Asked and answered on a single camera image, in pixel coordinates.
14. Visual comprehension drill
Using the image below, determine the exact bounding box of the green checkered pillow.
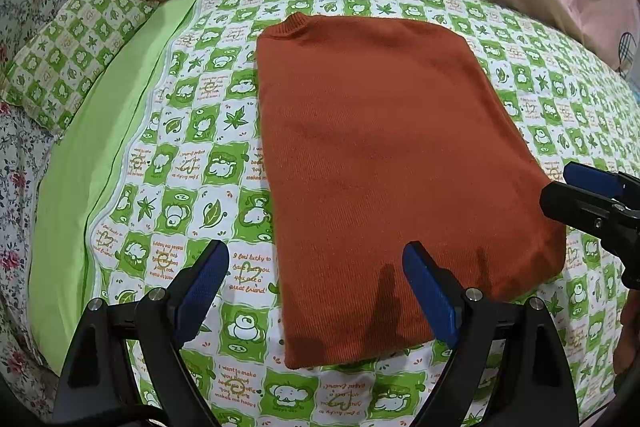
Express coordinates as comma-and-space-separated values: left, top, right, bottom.
0, 0, 156, 132

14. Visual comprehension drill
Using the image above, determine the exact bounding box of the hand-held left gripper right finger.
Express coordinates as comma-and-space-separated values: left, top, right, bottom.
402, 241, 581, 427

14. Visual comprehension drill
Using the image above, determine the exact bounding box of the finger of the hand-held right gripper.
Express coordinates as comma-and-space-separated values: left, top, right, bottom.
539, 182, 632, 237
563, 162, 640, 202

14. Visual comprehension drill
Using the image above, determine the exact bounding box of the orange knit sweater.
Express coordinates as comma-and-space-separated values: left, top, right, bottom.
255, 12, 568, 370

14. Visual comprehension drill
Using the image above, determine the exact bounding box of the green checkered bed sheet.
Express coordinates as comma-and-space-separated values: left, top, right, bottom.
27, 0, 640, 427

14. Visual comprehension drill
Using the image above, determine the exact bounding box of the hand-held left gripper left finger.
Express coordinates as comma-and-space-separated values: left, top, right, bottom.
50, 239, 231, 427

